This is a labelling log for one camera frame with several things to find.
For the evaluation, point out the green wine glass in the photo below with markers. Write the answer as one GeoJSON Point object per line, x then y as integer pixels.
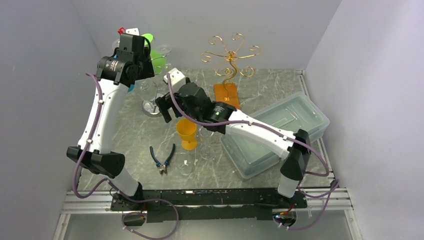
{"type": "Point", "coordinates": [155, 56]}

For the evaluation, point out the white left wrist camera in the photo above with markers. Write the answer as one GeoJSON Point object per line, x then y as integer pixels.
{"type": "Point", "coordinates": [132, 31]}

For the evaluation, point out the chrome wire glass rack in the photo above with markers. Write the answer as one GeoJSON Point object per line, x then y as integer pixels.
{"type": "Point", "coordinates": [150, 108]}

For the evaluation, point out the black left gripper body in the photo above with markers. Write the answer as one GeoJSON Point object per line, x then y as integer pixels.
{"type": "Point", "coordinates": [145, 68]}

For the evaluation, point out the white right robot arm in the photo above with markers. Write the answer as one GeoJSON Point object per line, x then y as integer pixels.
{"type": "Point", "coordinates": [226, 119]}

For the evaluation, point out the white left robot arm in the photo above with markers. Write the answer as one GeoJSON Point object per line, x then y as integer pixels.
{"type": "Point", "coordinates": [115, 74]}

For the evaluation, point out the orange frosted wine glass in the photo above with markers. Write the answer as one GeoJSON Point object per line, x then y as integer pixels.
{"type": "Point", "coordinates": [186, 130]}

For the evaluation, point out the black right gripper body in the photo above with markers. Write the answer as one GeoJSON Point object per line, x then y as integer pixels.
{"type": "Point", "coordinates": [191, 113]}

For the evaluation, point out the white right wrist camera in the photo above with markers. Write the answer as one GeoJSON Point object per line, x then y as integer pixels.
{"type": "Point", "coordinates": [177, 79]}

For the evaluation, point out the blue wine glass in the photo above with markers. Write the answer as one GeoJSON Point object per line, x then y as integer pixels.
{"type": "Point", "coordinates": [132, 86]}

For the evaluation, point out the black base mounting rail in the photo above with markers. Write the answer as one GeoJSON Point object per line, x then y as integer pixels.
{"type": "Point", "coordinates": [210, 204]}

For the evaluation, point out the clear plastic storage box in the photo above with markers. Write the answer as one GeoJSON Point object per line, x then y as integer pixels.
{"type": "Point", "coordinates": [275, 125]}

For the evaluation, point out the gold wire glass rack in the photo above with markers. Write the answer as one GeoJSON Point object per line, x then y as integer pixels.
{"type": "Point", "coordinates": [226, 91]}

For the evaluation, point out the ribbed clear wine glass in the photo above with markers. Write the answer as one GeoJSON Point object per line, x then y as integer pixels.
{"type": "Point", "coordinates": [147, 90]}

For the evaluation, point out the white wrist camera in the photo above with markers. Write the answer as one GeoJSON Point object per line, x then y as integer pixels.
{"type": "Point", "coordinates": [177, 79]}
{"type": "Point", "coordinates": [132, 31]}

